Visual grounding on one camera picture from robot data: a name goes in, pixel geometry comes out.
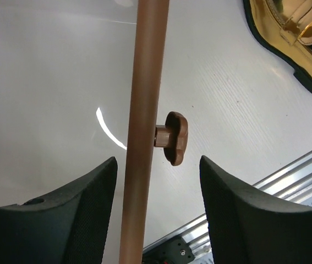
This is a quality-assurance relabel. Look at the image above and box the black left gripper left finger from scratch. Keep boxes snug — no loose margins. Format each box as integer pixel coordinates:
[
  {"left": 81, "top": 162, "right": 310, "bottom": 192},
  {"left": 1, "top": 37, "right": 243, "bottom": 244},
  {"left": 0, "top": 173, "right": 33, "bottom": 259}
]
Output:
[{"left": 0, "top": 157, "right": 118, "bottom": 263}]

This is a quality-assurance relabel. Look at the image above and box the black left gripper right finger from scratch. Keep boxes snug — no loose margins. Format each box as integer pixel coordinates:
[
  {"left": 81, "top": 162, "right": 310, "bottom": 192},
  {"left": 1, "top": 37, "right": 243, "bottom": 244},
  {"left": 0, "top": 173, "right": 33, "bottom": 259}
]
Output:
[{"left": 200, "top": 156, "right": 312, "bottom": 263}]

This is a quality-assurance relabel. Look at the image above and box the brown-front pulled-out drawer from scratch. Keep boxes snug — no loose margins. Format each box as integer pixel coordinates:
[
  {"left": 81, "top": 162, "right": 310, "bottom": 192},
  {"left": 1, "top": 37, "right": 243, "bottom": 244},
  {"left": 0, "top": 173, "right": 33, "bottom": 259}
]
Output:
[{"left": 119, "top": 1, "right": 169, "bottom": 263}]

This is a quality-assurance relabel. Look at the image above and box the brown lower drawer knob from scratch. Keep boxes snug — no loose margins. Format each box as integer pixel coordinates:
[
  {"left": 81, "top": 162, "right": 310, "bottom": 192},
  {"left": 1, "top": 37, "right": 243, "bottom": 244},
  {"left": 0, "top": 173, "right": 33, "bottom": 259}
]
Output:
[{"left": 154, "top": 112, "right": 188, "bottom": 166}]

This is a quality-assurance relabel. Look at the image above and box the gold metallic loafer left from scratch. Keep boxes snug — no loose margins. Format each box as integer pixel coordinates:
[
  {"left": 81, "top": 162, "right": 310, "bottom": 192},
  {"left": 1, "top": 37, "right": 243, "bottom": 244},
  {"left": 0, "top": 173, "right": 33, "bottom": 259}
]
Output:
[{"left": 243, "top": 1, "right": 312, "bottom": 93}]

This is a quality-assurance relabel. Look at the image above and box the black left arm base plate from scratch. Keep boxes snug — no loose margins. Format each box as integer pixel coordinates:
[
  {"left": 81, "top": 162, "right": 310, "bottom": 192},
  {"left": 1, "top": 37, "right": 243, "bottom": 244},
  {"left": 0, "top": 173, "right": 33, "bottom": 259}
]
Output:
[{"left": 141, "top": 236, "right": 195, "bottom": 264}]

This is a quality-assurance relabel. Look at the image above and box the aluminium mounting rail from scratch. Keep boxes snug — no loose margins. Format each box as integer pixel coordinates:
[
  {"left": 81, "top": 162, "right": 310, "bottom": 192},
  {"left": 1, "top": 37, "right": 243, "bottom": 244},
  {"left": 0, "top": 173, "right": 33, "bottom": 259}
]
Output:
[{"left": 143, "top": 151, "right": 312, "bottom": 263}]

